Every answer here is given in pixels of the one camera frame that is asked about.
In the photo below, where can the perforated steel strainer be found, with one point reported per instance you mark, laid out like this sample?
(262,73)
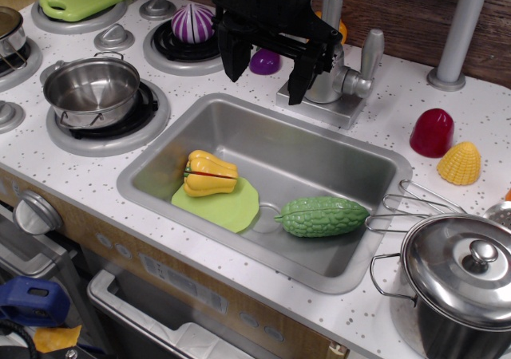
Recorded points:
(500,213)

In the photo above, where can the grey stove knob middle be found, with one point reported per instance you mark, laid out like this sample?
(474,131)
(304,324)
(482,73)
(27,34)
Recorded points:
(114,38)

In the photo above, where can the silver oven dial knob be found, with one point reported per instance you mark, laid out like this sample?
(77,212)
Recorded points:
(34,215)

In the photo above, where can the steel pot with lid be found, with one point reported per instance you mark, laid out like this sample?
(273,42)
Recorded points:
(451,294)

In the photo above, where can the red toy pepper half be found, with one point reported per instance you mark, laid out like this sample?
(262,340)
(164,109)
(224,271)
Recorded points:
(433,133)

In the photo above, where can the yellow toy corn piece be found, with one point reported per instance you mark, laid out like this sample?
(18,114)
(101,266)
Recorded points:
(461,165)

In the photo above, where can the steel pot at left edge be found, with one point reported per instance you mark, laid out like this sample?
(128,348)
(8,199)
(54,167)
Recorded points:
(13,38)

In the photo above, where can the purple toy eggplant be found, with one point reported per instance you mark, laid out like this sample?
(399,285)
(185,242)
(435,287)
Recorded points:
(265,62)

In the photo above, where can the orange toy pumpkin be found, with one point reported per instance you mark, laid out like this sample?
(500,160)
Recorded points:
(342,27)

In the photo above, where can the silver toy faucet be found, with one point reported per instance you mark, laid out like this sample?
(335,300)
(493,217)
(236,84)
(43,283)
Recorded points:
(338,97)

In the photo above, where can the light green toy plate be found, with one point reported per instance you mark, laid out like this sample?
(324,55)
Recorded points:
(233,211)

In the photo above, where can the grey stove knob rear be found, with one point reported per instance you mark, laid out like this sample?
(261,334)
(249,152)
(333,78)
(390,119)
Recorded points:
(157,10)

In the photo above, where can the grey vertical post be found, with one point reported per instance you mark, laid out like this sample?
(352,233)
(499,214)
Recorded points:
(448,75)

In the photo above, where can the small steel bowl pot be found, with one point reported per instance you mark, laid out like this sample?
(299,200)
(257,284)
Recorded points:
(92,92)

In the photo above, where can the yellow toy bell pepper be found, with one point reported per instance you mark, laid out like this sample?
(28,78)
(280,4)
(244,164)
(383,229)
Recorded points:
(206,174)

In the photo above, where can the grey stove knob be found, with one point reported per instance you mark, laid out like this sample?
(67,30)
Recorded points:
(157,10)
(12,115)
(114,38)

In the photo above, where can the blue clamp tool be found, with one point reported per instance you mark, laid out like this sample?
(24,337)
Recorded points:
(34,302)

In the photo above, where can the silver toy sink basin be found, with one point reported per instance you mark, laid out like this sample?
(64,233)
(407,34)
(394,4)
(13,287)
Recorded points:
(283,158)

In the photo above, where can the purple white toy onion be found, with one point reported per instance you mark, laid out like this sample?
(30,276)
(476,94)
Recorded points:
(192,24)

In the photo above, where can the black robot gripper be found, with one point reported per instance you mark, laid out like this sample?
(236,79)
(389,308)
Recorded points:
(289,28)

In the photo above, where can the grey stove knob left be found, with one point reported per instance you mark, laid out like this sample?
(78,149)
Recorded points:
(12,115)

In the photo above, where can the green toy bitter gourd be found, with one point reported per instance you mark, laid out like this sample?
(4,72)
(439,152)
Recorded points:
(321,216)

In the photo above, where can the silver oven door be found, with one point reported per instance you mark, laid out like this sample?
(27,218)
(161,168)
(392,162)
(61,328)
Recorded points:
(148,323)

